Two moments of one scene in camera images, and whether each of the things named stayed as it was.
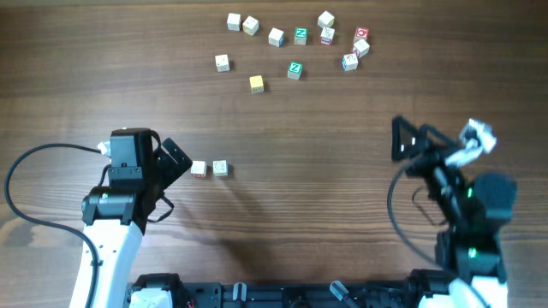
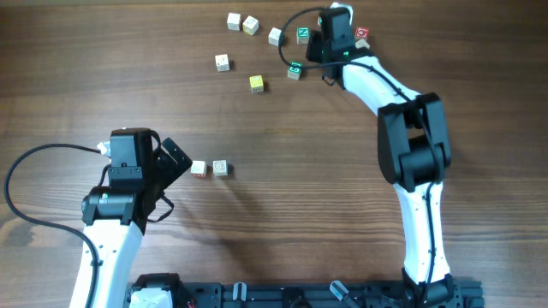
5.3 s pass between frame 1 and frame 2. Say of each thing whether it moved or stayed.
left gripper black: stayed
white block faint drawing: stayed
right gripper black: moved
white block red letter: stayed
